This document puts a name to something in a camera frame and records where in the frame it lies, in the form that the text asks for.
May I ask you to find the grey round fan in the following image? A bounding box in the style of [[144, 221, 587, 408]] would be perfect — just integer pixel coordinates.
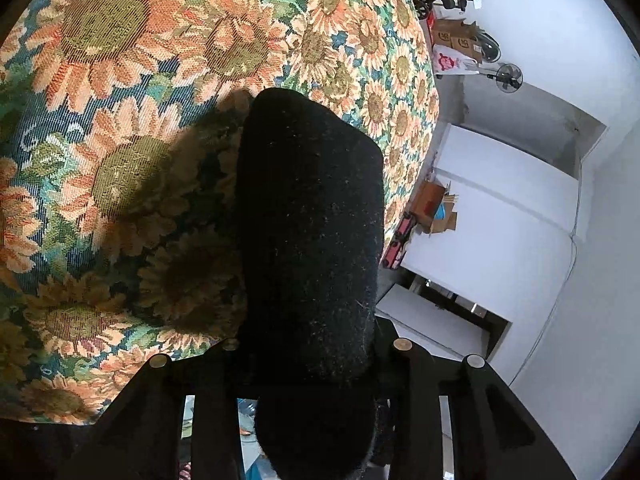
[[472, 30, 502, 63]]

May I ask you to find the black sweater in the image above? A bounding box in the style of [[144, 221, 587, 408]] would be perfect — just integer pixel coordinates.
[[235, 87, 386, 480]]

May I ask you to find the white bag with red print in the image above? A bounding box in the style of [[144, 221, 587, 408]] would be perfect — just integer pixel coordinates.
[[432, 45, 479, 77]]

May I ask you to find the black standing fan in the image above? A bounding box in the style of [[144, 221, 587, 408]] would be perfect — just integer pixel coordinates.
[[482, 62, 525, 95]]

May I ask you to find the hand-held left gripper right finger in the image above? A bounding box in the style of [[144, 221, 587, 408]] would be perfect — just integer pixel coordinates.
[[375, 337, 576, 480]]

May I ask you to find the cardboard box by fans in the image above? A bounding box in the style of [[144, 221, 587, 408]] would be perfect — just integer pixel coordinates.
[[434, 19, 484, 59]]

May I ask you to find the sunflower print blanket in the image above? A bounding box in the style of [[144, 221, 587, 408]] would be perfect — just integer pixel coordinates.
[[0, 0, 441, 426]]

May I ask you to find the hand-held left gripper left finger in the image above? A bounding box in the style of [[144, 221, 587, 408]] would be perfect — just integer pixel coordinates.
[[60, 339, 246, 480]]

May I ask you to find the open cardboard box with papers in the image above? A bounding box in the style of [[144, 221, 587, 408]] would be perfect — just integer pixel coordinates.
[[407, 180, 459, 236]]

